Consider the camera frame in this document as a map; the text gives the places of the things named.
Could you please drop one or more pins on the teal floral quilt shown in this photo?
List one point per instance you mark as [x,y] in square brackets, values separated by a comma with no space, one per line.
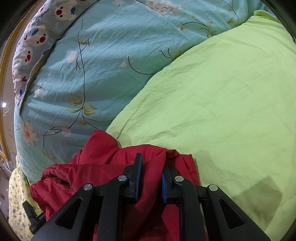
[104,69]

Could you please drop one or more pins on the golden wooden frame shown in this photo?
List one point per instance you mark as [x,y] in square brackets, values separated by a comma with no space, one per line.
[5,92]

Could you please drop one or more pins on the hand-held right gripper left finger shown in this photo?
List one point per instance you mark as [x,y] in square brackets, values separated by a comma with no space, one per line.
[138,178]

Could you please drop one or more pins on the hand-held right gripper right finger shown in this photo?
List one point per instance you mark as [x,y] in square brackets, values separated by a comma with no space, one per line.
[163,187]

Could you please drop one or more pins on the yellow patterned pillow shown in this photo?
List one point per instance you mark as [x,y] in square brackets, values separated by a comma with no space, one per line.
[18,208]

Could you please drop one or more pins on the red quilted jacket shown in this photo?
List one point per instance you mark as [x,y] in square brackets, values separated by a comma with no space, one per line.
[97,162]

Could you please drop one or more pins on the grey cartoon animal pillow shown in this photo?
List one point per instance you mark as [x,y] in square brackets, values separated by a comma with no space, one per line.
[39,39]

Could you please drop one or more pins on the light green blanket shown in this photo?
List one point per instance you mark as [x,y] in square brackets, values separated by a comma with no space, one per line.
[219,104]

